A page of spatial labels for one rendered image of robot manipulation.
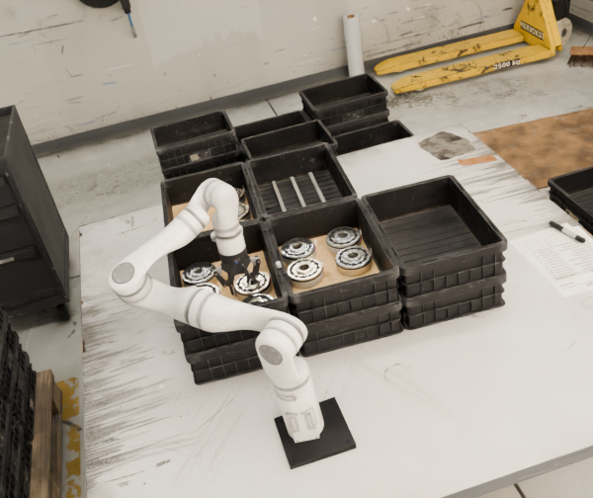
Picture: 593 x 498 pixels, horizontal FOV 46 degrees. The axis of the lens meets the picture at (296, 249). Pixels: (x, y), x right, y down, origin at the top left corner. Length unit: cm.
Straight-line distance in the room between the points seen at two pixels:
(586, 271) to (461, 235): 38
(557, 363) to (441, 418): 35
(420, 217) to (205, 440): 94
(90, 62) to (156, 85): 47
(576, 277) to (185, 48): 355
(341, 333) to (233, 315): 41
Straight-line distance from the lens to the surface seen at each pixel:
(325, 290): 182
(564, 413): 182
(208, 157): 355
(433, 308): 198
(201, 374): 195
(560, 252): 229
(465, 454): 173
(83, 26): 504
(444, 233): 215
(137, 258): 175
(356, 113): 366
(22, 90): 519
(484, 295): 202
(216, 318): 163
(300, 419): 171
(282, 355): 155
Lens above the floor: 206
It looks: 35 degrees down
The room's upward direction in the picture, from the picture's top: 11 degrees counter-clockwise
